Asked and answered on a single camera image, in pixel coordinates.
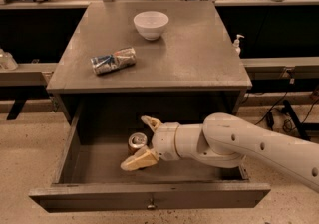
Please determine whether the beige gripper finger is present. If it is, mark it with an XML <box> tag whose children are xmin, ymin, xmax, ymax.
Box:
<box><xmin>121</xmin><ymin>146</ymin><xmax>160</xmax><ymax>171</ymax></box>
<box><xmin>141</xmin><ymin>115</ymin><xmax>161</xmax><ymax>132</ymax></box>

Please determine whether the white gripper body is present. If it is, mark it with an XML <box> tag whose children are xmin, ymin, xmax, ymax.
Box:
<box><xmin>152</xmin><ymin>122</ymin><xmax>180</xmax><ymax>161</ymax></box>

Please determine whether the orange soda can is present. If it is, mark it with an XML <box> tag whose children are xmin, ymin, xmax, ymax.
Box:
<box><xmin>128</xmin><ymin>132</ymin><xmax>148</xmax><ymax>154</ymax></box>

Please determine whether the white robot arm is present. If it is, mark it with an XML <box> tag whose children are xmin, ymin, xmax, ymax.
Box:
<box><xmin>121</xmin><ymin>112</ymin><xmax>319</xmax><ymax>192</ymax></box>

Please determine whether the metal drawer knob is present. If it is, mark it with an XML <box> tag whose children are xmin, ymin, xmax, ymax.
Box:
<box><xmin>147</xmin><ymin>199</ymin><xmax>157</xmax><ymax>210</ymax></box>

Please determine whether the open grey top drawer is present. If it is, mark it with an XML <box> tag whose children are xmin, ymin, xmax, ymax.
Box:
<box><xmin>28</xmin><ymin>95</ymin><xmax>272</xmax><ymax>214</ymax></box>

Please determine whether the crushed blue silver can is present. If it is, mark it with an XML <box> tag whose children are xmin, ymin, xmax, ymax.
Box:
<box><xmin>91</xmin><ymin>47</ymin><xmax>137</xmax><ymax>75</ymax></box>

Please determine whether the grey cabinet counter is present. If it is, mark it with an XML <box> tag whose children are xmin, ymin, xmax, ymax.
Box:
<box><xmin>46</xmin><ymin>0</ymin><xmax>253</xmax><ymax>125</ymax></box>

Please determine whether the white ceramic bowl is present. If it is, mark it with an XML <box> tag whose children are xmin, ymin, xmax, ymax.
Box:
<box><xmin>134</xmin><ymin>11</ymin><xmax>169</xmax><ymax>41</ymax></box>

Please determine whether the white pump bottle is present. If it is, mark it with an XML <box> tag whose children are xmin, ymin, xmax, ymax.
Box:
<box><xmin>232</xmin><ymin>34</ymin><xmax>245</xmax><ymax>55</ymax></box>

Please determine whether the black stand leg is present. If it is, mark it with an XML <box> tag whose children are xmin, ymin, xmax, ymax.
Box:
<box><xmin>283</xmin><ymin>100</ymin><xmax>319</xmax><ymax>140</ymax></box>

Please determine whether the clear plastic bottle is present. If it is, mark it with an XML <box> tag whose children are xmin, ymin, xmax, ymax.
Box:
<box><xmin>0</xmin><ymin>49</ymin><xmax>18</xmax><ymax>71</ymax></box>

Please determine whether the black floor cable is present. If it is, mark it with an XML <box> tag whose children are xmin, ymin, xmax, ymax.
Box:
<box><xmin>253</xmin><ymin>92</ymin><xmax>319</xmax><ymax>134</ymax></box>

